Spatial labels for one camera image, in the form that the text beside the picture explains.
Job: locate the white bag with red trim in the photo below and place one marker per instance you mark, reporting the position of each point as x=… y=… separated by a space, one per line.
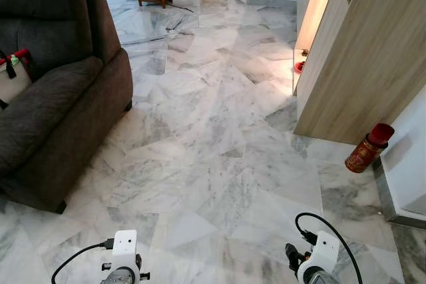
x=13 y=84

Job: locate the white cabinet with metal plinth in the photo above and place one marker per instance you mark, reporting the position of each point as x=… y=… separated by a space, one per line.
x=409 y=164

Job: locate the light wooden cabinet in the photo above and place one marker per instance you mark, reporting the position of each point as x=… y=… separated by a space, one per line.
x=359 y=64

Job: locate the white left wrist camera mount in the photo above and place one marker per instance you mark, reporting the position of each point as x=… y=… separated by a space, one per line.
x=125 y=244

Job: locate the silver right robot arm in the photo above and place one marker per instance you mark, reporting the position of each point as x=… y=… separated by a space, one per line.
x=319 y=279

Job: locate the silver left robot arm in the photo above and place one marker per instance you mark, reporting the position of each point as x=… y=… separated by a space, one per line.
x=118 y=277

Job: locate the red tin with red lid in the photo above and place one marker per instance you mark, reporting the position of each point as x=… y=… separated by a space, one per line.
x=363 y=154

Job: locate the small red object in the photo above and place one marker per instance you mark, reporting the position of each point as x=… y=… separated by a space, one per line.
x=299 y=67

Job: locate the brown fabric sofa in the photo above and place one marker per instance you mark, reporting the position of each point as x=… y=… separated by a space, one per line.
x=60 y=98

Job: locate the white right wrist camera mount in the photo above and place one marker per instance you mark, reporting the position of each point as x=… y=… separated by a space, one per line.
x=325 y=251

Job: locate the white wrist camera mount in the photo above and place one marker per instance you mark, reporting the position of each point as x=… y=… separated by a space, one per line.
x=125 y=244
x=325 y=251

